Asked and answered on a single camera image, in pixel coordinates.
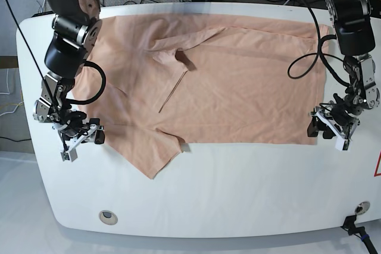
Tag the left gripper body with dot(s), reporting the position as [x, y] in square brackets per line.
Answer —
[335, 116]

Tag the red triangle warning sticker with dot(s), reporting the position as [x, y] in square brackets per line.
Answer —
[378, 167]

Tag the peach pink T-shirt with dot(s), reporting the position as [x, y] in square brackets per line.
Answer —
[204, 78]

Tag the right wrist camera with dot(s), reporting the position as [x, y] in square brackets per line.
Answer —
[69, 155]

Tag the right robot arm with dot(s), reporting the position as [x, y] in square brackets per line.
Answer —
[76, 26]

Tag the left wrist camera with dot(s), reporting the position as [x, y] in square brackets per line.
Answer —
[342, 144]

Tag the table cable grommet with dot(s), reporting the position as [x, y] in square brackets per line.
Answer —
[108, 217]
[362, 208]

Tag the left table cable grommet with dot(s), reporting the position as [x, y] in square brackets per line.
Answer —
[108, 217]

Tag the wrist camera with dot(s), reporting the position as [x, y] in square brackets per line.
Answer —
[342, 144]
[69, 155]

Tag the right table cable grommet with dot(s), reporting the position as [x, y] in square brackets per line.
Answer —
[362, 208]

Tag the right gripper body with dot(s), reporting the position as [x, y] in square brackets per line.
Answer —
[75, 129]

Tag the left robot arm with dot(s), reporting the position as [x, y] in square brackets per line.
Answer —
[353, 32]

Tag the black clamp mount with pole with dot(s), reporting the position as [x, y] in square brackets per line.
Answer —
[360, 232]

